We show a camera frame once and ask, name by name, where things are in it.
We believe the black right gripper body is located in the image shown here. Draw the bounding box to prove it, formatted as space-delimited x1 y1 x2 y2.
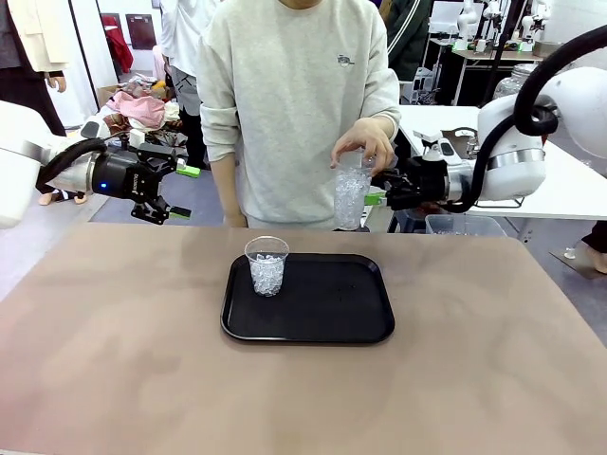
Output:
385 157 451 212

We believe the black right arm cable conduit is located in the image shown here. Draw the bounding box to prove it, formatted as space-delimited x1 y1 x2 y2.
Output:
443 23 607 215

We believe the person's light grey sweatshirt torso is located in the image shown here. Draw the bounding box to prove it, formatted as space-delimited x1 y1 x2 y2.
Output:
193 0 403 232

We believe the black and white device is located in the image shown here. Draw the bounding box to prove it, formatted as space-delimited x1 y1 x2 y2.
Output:
410 65 440 106

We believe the figure in beige coat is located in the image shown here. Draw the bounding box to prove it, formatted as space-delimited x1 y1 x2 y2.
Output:
0 0 89 207

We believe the bystander in white clothes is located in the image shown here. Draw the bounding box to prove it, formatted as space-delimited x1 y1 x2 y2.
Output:
158 0 212 172

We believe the black upright pole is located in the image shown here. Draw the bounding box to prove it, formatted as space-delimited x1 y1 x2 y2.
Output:
482 0 528 108

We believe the grey metal box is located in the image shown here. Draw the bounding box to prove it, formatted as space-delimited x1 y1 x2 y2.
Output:
535 41 566 60

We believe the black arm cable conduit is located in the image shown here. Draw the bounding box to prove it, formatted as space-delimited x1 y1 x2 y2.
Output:
443 23 607 215
35 136 109 193

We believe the pink cloth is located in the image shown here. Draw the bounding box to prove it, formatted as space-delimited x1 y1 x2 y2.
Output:
106 89 168 133

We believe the dark red wall board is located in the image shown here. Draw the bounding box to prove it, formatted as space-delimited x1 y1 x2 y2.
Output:
124 13 158 51

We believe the heap of mixed clothes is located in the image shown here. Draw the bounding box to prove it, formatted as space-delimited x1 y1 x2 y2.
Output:
97 79 192 161

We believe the brown cardboard box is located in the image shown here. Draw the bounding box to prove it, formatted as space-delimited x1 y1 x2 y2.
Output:
97 84 122 108

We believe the hanging red garment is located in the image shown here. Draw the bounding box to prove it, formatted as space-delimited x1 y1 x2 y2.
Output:
101 15 136 75

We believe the person's left hand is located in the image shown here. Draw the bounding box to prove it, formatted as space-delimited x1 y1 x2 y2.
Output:
329 117 397 178

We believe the clear plastic box with ice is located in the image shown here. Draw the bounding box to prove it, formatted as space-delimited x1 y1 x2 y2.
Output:
424 213 509 238

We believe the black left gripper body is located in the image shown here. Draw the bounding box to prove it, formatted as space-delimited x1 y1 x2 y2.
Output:
92 144 180 204

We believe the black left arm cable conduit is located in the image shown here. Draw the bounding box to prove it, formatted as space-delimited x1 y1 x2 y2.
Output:
35 136 109 193

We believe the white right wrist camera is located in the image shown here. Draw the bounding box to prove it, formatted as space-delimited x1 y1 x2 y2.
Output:
412 129 448 160

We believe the passerby leg with shoe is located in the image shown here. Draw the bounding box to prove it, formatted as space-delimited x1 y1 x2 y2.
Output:
575 220 607 277

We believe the small white background robot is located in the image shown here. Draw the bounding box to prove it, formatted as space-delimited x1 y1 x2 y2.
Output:
518 0 554 51
453 0 482 42

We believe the black wire dispenser stand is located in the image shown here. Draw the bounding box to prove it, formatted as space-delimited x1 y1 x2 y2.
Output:
473 194 526 210

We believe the dark grey plastic stool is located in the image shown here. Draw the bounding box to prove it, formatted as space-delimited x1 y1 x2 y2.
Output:
388 208 429 234

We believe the white plastic bin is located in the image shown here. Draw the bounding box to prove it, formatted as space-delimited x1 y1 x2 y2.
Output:
361 203 395 233

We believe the glass drink dispenser jar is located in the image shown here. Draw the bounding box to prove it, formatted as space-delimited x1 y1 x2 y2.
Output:
492 63 540 102

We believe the clear plastic cup with ice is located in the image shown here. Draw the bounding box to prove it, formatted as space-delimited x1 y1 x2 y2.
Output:
331 150 377 232
244 235 290 299

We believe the black plastic serving tray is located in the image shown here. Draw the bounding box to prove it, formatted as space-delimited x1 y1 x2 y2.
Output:
219 252 396 346

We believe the person's left forearm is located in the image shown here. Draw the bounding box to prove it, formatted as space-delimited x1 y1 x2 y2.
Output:
365 87 403 138

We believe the bystander in dark jacket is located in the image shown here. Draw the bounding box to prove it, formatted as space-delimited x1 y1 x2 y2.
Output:
378 0 433 82

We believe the person's right forearm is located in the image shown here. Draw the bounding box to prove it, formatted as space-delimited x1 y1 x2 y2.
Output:
210 158 248 220

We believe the background lab desk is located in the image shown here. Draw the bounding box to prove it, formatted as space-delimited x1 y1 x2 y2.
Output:
425 37 546 107

